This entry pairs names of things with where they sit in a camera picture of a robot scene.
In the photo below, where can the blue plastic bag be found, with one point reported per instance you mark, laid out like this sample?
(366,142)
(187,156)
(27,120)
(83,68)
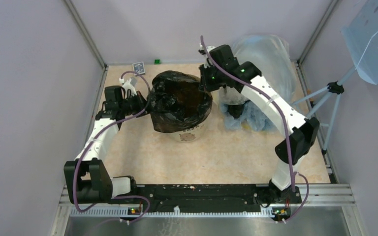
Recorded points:
(251,119)

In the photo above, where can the blue perforated lamp panel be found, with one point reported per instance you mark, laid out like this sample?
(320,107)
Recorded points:
(361,37)

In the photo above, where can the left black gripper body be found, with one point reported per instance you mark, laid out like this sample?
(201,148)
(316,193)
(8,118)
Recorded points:
(133,105)

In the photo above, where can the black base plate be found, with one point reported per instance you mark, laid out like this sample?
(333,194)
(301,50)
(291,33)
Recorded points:
(209,198)

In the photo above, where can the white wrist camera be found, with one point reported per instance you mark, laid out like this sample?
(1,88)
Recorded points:
(128,83)
(204,51)

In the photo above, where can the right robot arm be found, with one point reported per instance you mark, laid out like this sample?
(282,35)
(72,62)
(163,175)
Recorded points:
(222,69)

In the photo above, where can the large translucent plastic bag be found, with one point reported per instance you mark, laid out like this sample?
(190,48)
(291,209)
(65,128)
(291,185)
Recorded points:
(269,53)

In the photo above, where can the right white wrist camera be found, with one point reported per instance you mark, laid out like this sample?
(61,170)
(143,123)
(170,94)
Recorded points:
(204,51)

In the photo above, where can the beige round trash bin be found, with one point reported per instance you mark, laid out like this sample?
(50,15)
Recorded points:
(189,135)

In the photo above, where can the white clear plastic bag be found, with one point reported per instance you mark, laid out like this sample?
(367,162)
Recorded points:
(230,96)

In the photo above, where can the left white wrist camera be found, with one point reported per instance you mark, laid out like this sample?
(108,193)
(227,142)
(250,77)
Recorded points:
(128,83)

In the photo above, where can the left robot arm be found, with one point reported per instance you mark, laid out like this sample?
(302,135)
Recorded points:
(87,179)

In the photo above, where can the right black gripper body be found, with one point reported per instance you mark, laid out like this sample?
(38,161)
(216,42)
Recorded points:
(212,78)

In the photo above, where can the white toothed cable rail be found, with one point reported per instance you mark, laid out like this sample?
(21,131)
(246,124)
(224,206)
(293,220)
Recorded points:
(125,212)

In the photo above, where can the black trash bag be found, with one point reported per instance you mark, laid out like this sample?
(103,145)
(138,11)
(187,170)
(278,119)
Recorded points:
(176,103)
(235,110)

